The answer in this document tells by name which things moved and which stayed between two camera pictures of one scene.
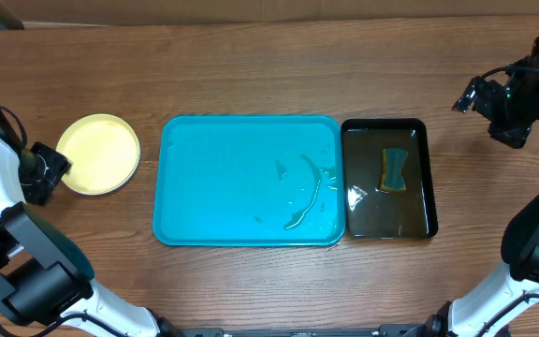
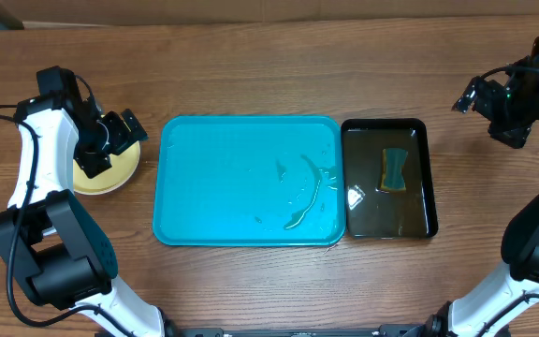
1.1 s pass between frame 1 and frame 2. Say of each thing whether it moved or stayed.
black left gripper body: moved
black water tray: stayed
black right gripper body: stayed
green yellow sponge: stayed
